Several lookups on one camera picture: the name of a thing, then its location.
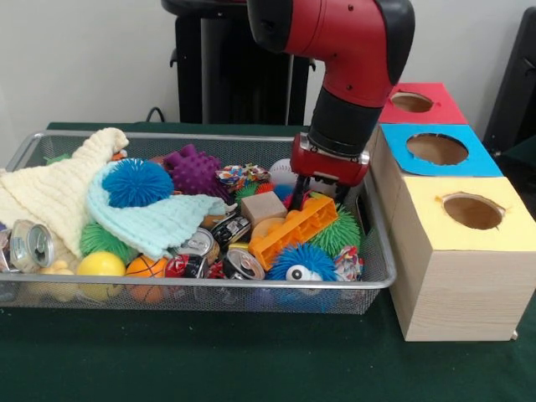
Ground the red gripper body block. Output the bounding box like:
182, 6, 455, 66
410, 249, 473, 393
291, 132, 370, 187

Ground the long orange toy brick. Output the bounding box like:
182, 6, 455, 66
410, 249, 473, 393
249, 195, 339, 271

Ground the pale blue waffle cloth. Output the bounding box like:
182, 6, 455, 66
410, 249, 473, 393
85, 162, 227, 260

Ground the cream yellow knitted cloth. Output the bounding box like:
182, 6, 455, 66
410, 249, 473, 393
0, 127, 129, 260

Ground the wooden box with three holes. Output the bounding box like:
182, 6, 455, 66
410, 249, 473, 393
354, 81, 536, 342

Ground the shallow clear mesh bin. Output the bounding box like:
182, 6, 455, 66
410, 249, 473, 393
0, 130, 398, 315

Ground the white baseball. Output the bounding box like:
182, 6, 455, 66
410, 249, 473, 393
268, 158, 296, 186

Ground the plain wooden cube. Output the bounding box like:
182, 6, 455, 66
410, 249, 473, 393
240, 191, 287, 229

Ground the large green spiky ball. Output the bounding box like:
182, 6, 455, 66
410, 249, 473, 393
312, 205, 363, 257

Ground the blue spiky ball with eyes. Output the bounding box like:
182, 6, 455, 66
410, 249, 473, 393
266, 243, 339, 311

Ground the black drink can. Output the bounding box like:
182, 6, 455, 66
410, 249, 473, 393
224, 247, 267, 281

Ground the purple spiky toy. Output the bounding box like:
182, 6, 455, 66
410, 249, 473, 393
163, 144, 231, 202

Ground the silver drink can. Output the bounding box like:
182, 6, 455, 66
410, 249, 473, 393
178, 228, 220, 257

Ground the plain blue spiky ball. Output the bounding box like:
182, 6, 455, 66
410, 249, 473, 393
102, 157, 175, 209

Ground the small orange basketball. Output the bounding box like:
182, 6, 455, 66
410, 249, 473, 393
126, 255, 168, 303

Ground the dark green table cloth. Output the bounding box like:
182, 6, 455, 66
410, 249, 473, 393
0, 121, 536, 402

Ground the light green spiky ball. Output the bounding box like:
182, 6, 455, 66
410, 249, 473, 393
80, 222, 135, 265

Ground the black upright panel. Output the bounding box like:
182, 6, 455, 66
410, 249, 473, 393
486, 7, 536, 156

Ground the yellow smiley ball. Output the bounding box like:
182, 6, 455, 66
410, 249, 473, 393
75, 251, 126, 301

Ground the crushed shiny silver can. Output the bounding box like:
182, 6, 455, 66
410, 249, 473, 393
8, 219, 56, 274

